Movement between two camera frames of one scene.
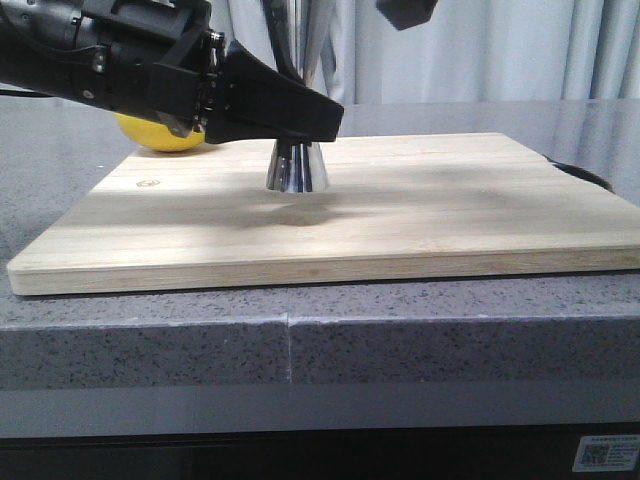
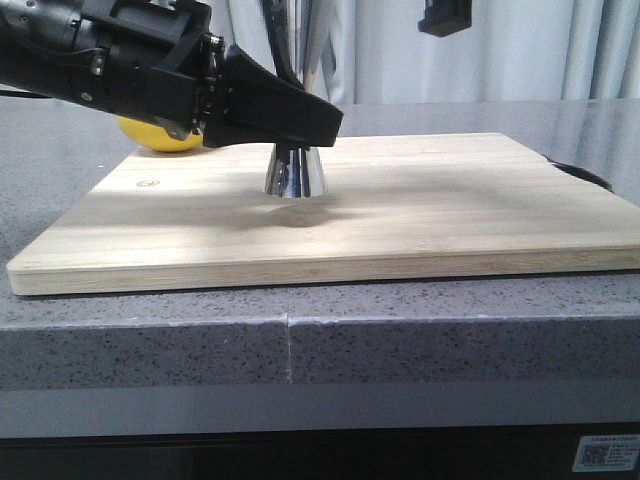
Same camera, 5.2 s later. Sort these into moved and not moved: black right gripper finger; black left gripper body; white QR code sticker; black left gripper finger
Moved: black right gripper finger
Not moved: white QR code sticker; black left gripper finger; black left gripper body
